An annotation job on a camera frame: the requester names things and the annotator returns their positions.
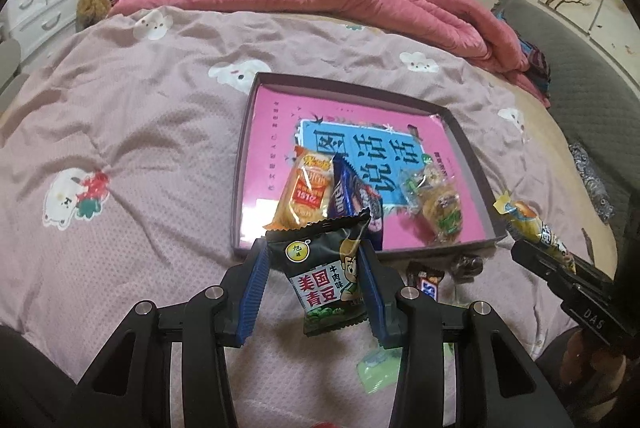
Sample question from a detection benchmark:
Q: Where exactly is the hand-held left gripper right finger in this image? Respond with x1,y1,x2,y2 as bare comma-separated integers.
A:
356,240,573,428

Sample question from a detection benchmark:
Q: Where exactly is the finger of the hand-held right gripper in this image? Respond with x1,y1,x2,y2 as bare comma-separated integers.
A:
570,257,617,289
510,240,582,305

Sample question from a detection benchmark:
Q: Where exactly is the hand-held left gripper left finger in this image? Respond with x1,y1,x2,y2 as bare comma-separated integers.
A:
72,238,273,428

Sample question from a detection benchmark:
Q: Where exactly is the yellow cartoon snack packet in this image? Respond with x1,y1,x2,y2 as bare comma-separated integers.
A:
492,192,591,269

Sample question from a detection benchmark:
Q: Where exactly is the brown chocolate bar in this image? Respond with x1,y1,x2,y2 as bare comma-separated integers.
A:
406,260,446,303

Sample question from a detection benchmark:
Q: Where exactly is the black green pea packet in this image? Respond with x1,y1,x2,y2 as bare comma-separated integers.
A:
264,208,373,338

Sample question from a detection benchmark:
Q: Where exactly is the round clear pastry packet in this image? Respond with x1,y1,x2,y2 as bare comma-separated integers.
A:
415,185,467,249

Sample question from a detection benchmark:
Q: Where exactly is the blue cookie packet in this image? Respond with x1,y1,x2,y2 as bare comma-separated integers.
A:
327,153,386,253

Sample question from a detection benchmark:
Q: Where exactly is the orange cracker packet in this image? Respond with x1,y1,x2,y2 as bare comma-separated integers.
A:
263,145,335,231

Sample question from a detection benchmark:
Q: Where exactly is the dark shallow cardboard box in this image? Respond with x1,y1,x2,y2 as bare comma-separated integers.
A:
231,72,508,256

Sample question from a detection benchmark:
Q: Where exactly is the person's right hand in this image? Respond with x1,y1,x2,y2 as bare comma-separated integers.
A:
564,330,628,391

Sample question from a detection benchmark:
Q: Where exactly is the light green packet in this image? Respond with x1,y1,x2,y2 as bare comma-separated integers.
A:
356,345,401,394

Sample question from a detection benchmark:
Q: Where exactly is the dark foil candy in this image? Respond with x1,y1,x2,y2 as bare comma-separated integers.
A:
447,254,487,285

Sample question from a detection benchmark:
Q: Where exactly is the patterned dark pillow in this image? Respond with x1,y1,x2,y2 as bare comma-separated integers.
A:
567,140,616,223

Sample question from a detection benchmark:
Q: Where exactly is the beige bed sheet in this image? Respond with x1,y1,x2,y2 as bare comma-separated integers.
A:
500,72,616,259

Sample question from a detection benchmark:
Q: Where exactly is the printed pink blanket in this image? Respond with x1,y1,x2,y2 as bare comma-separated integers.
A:
0,5,621,359

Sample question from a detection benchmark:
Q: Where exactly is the grey padded headboard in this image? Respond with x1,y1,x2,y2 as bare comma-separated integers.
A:
492,0,640,259

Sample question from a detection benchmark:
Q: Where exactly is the striped dark clothing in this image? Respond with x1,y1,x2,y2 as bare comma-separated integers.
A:
517,35,551,103

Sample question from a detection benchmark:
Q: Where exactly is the white furniture piece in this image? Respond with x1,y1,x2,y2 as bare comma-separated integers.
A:
0,40,23,93

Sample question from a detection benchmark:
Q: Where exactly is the white drawer cabinet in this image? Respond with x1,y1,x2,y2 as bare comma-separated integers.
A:
0,0,81,58

